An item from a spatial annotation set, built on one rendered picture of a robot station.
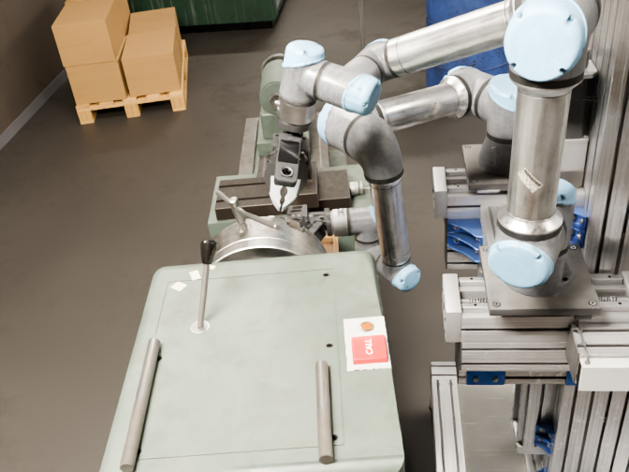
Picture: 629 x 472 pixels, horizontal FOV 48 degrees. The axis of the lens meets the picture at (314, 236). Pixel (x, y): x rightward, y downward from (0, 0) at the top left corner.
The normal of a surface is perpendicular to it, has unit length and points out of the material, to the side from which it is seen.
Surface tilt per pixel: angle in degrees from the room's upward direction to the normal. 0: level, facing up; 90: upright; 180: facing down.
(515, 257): 98
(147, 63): 90
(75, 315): 0
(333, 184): 0
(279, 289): 0
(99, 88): 90
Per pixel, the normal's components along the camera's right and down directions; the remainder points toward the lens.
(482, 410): -0.09, -0.82
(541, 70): -0.47, 0.43
